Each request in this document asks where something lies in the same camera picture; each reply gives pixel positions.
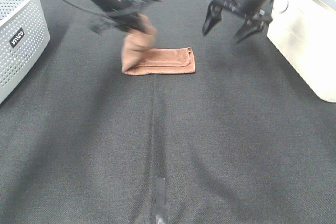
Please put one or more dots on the white woven storage bin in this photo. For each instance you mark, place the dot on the white woven storage bin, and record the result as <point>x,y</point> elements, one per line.
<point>304,33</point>

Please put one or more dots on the black table cloth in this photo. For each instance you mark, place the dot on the black table cloth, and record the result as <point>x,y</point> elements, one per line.
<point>242,140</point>

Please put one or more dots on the brown towel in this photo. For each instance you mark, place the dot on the brown towel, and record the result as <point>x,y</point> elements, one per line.
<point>139,57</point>

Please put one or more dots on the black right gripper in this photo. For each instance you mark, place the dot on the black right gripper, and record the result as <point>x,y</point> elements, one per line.
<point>250,9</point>

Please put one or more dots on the grey perforated laundry basket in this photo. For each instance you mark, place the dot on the grey perforated laundry basket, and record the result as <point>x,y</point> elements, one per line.
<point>24,37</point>

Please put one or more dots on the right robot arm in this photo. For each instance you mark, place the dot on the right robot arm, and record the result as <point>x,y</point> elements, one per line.
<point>249,10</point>

